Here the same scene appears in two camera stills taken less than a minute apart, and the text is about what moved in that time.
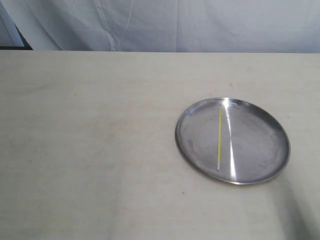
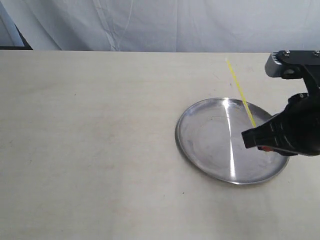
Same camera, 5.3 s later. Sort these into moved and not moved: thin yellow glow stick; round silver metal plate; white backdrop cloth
Moved: thin yellow glow stick
Not moved: round silver metal plate; white backdrop cloth
